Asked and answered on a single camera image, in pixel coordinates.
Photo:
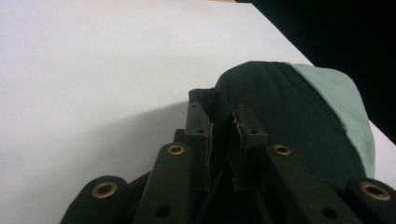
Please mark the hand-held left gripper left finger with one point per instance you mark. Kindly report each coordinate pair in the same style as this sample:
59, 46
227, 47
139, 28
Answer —
199, 133

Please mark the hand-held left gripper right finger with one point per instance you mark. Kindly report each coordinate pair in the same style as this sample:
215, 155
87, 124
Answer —
249, 137

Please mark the black and mint green shirt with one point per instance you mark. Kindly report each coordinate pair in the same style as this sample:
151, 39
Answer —
295, 118

